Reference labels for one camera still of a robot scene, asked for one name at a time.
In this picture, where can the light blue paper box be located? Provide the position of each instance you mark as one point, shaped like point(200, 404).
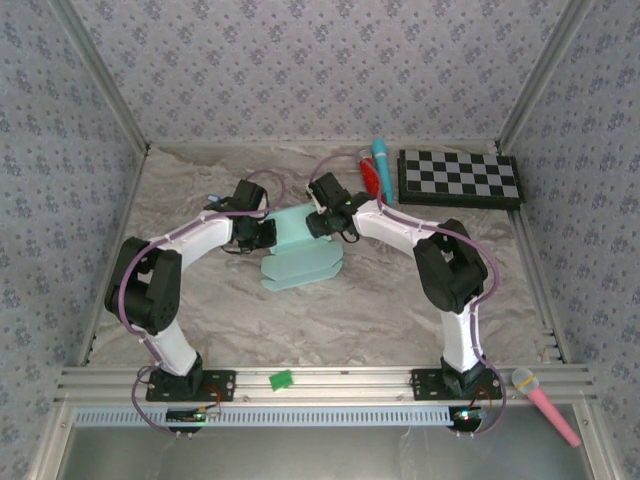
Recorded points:
point(300, 270)

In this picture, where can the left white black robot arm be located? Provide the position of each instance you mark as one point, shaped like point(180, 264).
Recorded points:
point(200, 240)

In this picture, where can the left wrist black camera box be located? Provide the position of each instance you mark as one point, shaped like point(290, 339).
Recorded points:
point(250, 195)

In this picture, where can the aluminium table side rail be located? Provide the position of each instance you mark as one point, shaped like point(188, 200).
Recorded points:
point(131, 200)
point(525, 230)

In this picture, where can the black grey chessboard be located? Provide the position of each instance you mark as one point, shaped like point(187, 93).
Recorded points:
point(460, 175)

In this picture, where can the small green block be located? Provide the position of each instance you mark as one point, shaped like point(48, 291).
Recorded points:
point(281, 380)

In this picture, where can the aluminium frame post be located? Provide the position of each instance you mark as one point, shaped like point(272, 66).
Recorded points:
point(541, 75)
point(105, 75)

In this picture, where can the red glitter tube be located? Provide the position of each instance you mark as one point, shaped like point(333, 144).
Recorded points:
point(370, 175)

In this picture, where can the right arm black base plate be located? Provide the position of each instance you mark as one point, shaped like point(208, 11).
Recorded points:
point(425, 387)

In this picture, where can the teal tube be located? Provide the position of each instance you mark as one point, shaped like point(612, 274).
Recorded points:
point(384, 172)

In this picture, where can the pink toy microphone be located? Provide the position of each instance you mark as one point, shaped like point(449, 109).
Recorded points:
point(545, 405)

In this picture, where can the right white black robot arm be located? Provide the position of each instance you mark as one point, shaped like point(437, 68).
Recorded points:
point(390, 225)

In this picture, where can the wide aluminium frame rail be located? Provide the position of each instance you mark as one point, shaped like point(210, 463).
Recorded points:
point(350, 385)

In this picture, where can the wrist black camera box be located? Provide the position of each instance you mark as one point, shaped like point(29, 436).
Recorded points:
point(330, 187)
point(250, 195)

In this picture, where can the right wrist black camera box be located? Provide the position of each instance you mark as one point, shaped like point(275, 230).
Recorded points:
point(330, 187)

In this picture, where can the thin aluminium table rail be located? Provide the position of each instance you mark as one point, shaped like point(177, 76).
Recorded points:
point(300, 144)

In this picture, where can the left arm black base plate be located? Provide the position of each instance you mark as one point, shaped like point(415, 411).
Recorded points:
point(220, 385)

